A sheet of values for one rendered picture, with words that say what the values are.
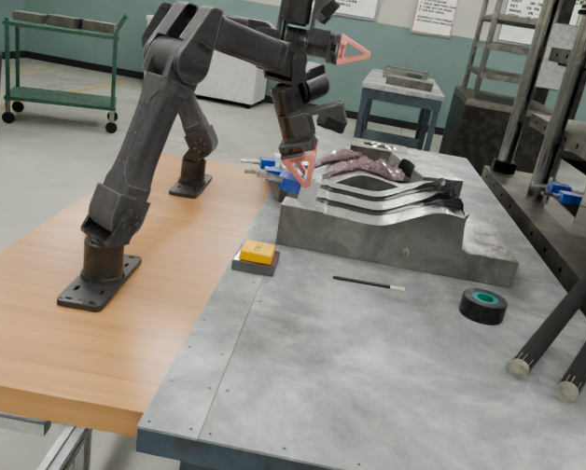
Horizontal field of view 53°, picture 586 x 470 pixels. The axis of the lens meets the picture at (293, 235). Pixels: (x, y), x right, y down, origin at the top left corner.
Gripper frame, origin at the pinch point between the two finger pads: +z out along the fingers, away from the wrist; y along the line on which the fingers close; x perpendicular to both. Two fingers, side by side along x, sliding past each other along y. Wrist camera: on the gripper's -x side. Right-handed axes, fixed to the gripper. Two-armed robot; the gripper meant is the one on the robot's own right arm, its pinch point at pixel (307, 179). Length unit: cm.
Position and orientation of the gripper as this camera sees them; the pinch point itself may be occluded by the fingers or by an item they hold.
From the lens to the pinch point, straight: 122.8
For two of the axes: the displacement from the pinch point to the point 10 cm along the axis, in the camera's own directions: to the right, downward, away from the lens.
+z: 2.4, 8.9, 3.9
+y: 1.3, -4.3, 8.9
